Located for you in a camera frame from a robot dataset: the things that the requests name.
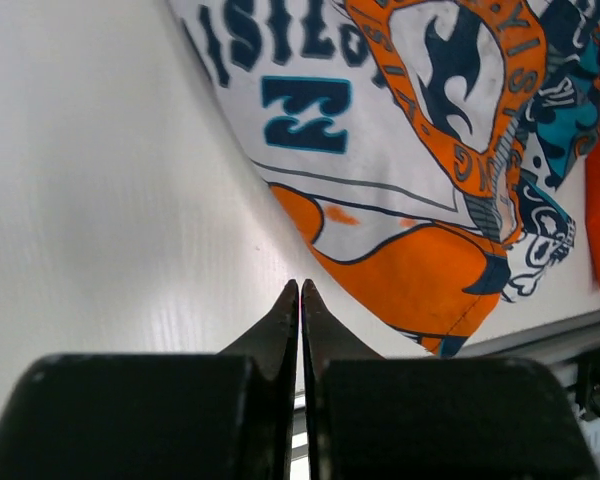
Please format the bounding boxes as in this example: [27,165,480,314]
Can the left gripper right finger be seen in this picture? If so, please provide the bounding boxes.
[301,281,600,479]

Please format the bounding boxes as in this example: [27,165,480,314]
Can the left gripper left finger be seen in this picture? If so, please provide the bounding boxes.
[0,281,299,479]

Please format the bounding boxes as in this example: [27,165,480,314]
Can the colourful patterned shorts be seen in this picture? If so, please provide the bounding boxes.
[170,1,600,357]

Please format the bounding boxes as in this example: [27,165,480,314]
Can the aluminium rail beam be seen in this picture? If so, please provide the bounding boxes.
[457,310,600,386]

